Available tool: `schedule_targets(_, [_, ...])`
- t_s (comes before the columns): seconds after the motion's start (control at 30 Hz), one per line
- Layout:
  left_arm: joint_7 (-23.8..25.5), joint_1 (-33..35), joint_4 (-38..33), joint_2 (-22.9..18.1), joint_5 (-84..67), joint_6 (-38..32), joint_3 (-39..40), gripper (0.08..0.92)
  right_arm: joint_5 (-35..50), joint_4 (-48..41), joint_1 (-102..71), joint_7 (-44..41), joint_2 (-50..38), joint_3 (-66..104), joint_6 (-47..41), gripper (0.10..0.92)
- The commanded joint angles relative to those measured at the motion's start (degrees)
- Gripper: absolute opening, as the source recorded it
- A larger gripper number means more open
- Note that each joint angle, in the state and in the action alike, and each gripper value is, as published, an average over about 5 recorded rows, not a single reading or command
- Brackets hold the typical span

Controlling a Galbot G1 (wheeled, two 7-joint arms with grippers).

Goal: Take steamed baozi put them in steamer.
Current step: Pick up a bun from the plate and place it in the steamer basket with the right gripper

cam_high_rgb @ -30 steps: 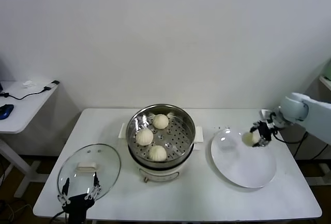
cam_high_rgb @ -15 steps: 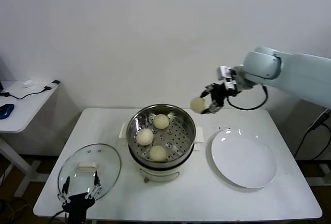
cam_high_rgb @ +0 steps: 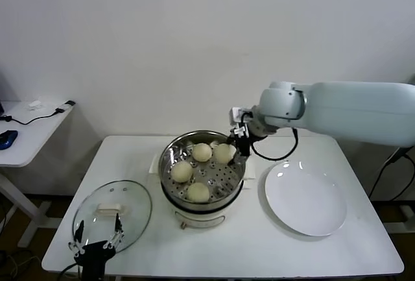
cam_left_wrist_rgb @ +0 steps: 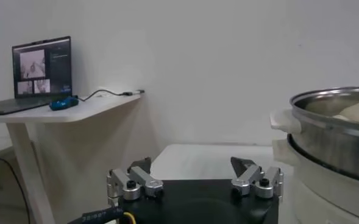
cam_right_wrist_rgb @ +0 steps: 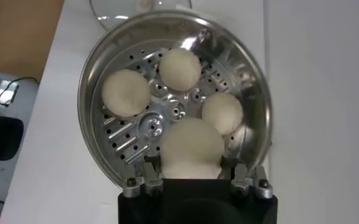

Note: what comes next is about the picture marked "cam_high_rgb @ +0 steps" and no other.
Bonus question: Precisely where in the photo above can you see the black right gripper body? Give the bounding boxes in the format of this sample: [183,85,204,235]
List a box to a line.
[235,127,261,158]

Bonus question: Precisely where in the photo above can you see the large white plate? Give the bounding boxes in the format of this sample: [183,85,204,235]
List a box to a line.
[264,161,348,237]

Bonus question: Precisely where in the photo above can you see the thin black desk cable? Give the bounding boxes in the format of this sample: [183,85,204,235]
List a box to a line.
[0,107,64,125]

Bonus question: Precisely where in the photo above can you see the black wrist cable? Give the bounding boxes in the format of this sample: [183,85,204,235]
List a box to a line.
[249,127,299,161]
[60,263,82,281]

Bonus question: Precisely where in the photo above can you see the blue computer mouse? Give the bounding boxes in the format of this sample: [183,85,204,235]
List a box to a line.
[0,130,19,150]

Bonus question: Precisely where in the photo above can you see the white electric cooker base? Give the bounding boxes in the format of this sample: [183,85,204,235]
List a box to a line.
[148,154,257,230]

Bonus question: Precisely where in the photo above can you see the perforated steel steamer basket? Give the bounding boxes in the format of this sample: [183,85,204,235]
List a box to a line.
[158,130,248,212]

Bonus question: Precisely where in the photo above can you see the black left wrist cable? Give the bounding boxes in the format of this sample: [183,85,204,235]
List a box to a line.
[60,263,82,281]

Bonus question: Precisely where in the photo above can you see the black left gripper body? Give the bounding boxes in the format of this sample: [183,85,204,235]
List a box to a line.
[75,241,117,281]

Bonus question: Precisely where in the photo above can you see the white steamed baozi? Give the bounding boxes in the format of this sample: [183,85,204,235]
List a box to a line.
[171,160,194,184]
[193,143,213,163]
[212,143,237,164]
[187,182,211,204]

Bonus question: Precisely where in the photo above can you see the black power brick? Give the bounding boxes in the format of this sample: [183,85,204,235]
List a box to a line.
[385,146,412,165]

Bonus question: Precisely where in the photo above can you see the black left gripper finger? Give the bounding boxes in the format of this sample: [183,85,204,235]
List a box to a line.
[67,219,86,258]
[103,213,126,249]

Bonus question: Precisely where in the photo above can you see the black hanging power cable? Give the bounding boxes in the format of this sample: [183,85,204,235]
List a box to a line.
[369,157,414,202]

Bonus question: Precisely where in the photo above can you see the white side table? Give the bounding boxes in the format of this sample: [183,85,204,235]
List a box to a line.
[0,100,77,248]

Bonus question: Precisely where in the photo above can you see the round glass pot lid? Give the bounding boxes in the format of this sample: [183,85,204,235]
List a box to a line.
[71,179,153,251]

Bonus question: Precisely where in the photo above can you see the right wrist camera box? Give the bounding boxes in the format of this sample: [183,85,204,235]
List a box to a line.
[229,106,252,126]

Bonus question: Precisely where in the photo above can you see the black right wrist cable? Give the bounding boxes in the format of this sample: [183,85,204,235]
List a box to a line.
[249,127,299,161]

